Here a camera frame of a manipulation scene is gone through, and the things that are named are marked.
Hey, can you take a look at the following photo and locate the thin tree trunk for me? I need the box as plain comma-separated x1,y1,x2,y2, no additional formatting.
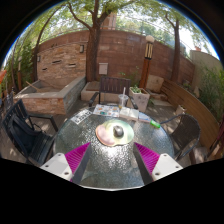
164,13,183,84

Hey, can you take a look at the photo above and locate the clear plastic cup with straw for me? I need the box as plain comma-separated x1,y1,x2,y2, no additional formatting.
117,87,130,110

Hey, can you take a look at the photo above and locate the white licence plate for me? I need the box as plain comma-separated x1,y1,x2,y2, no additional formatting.
70,109,93,125

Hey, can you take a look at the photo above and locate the grey computer mouse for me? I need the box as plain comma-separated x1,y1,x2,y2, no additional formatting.
112,124,125,139

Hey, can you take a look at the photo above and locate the curved wooden bench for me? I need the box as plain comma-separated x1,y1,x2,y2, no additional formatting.
161,79,221,151

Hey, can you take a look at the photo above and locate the small green packet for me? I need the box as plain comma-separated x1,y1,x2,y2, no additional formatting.
149,119,162,129

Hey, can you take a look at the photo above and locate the black slatted chair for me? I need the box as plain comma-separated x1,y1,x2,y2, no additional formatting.
1,98,59,167

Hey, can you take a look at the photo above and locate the thick forked tree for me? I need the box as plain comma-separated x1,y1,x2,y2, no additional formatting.
66,0,114,84

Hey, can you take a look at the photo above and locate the small blue booklet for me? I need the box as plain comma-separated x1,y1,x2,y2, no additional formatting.
137,111,153,124

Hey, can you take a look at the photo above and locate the green and pink mouse pad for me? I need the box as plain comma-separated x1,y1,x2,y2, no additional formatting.
95,118,135,148

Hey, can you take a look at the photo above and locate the dark wooden armchair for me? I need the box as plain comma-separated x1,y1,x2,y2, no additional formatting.
88,76,139,110

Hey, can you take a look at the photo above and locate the grey wall box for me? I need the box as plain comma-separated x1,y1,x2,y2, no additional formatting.
98,62,109,76

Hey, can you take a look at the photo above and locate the beige concrete block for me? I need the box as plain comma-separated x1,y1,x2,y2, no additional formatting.
80,81,101,103

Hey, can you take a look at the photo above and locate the wooden lamp post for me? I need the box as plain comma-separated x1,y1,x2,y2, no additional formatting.
139,34,156,89

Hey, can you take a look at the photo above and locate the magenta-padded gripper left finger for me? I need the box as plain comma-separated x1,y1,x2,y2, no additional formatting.
39,142,92,185

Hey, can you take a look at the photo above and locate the white stone planter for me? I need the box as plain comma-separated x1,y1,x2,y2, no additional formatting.
128,85,151,113

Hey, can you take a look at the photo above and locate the colourful printed sheet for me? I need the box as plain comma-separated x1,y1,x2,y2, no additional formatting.
92,103,121,118

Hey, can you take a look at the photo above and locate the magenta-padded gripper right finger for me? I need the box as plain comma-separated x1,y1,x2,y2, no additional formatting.
133,142,184,185

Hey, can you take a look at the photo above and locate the open white book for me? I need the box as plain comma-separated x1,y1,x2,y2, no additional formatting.
118,106,140,122

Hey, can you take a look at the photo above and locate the dark wicker chair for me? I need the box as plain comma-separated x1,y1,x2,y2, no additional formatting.
159,113,202,161

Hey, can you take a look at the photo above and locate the raised stone basin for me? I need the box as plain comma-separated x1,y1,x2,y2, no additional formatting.
13,75,87,115

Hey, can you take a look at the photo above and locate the beige stone slab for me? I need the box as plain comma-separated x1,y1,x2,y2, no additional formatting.
146,74,165,94

